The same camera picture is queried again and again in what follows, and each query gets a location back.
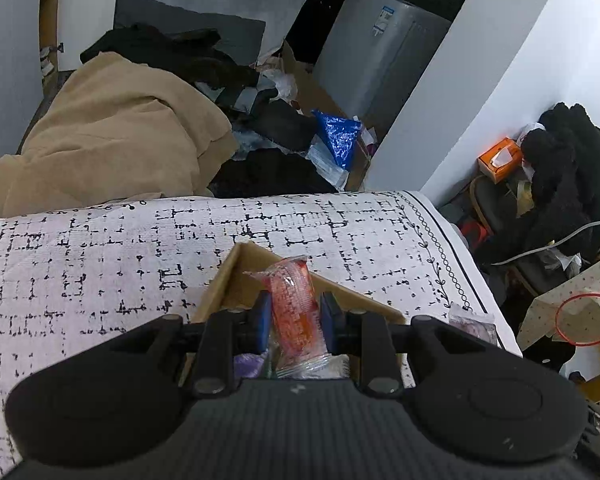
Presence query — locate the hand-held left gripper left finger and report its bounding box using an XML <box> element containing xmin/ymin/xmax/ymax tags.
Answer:
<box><xmin>100</xmin><ymin>291</ymin><xmax>273</xmax><ymax>396</ymax></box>

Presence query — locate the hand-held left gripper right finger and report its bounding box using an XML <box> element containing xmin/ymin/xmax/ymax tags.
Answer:
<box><xmin>320</xmin><ymin>291</ymin><xmax>523</xmax><ymax>395</ymax></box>

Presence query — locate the red snack packet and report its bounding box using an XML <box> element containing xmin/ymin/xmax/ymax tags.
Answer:
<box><xmin>243</xmin><ymin>256</ymin><xmax>348</xmax><ymax>380</ymax></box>

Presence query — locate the cardboard box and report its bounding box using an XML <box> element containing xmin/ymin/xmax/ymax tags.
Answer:
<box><xmin>187</xmin><ymin>241</ymin><xmax>406</xmax><ymax>386</ymax></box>

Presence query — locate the purple snack packet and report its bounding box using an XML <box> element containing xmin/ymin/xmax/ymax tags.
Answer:
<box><xmin>234</xmin><ymin>350</ymin><xmax>271</xmax><ymax>380</ymax></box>

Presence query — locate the clear dark snack packet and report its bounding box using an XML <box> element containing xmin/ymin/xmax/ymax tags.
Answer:
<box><xmin>447</xmin><ymin>305</ymin><xmax>497</xmax><ymax>346</ymax></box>

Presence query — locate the white black printed cloth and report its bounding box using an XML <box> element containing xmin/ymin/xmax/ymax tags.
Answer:
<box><xmin>0</xmin><ymin>190</ymin><xmax>523</xmax><ymax>476</ymax></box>

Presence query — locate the red plastic object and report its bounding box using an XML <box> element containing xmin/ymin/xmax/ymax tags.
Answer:
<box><xmin>460</xmin><ymin>220</ymin><xmax>486</xmax><ymax>251</ymax></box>

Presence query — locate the blue plastic bag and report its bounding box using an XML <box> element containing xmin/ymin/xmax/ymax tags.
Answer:
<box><xmin>310</xmin><ymin>110</ymin><xmax>363</xmax><ymax>173</ymax></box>

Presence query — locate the dark grey floor garment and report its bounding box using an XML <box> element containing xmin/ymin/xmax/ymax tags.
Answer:
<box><xmin>235</xmin><ymin>87</ymin><xmax>318</xmax><ymax>151</ymax></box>

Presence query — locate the brown floor carton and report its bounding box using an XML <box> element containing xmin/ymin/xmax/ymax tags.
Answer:
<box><xmin>280</xmin><ymin>40</ymin><xmax>376</xmax><ymax>191</ymax></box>

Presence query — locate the orange tissue box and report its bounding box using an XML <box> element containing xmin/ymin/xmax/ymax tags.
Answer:
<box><xmin>477</xmin><ymin>137</ymin><xmax>523</xmax><ymax>183</ymax></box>

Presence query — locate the white plastic bag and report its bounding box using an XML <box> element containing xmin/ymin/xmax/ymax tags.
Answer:
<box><xmin>257</xmin><ymin>67</ymin><xmax>298</xmax><ymax>103</ymax></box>

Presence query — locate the beige cloth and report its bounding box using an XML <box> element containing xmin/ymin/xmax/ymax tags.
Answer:
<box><xmin>0</xmin><ymin>51</ymin><xmax>238</xmax><ymax>220</ymax></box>

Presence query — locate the black fluffy garment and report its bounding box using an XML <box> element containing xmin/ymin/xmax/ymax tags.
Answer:
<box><xmin>480</xmin><ymin>102</ymin><xmax>600</xmax><ymax>266</ymax></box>

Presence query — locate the white refrigerator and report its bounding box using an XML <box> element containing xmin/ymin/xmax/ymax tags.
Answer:
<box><xmin>312</xmin><ymin>0</ymin><xmax>453</xmax><ymax>133</ymax></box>

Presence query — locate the dark brown clothes heap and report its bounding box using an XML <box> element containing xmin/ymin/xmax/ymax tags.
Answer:
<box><xmin>80</xmin><ymin>24</ymin><xmax>261</xmax><ymax>88</ymax></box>

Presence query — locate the white wardrobe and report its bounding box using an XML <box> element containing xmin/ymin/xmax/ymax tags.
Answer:
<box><xmin>0</xmin><ymin>0</ymin><xmax>121</xmax><ymax>166</ymax></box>

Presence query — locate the red cable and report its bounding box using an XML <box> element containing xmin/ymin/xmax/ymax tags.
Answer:
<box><xmin>555</xmin><ymin>292</ymin><xmax>600</xmax><ymax>346</ymax></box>

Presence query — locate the white cable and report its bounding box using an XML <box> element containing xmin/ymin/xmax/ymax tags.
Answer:
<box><xmin>492</xmin><ymin>220</ymin><xmax>600</xmax><ymax>266</ymax></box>

